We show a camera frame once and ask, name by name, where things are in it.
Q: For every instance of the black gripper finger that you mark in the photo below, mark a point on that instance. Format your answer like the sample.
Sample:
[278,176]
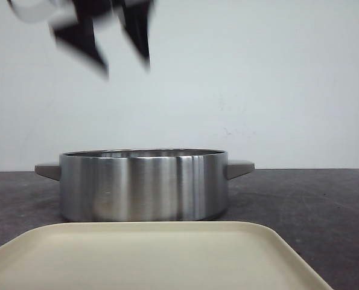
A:
[134,18]
[79,34]

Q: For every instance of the panda bun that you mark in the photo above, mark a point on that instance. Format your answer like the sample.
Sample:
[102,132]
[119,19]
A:
[32,12]

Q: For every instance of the stainless steel pot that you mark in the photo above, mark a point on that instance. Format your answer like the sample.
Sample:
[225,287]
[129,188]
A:
[144,184]

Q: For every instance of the cream plastic tray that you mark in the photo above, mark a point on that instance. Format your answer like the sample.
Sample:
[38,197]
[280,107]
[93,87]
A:
[154,255]

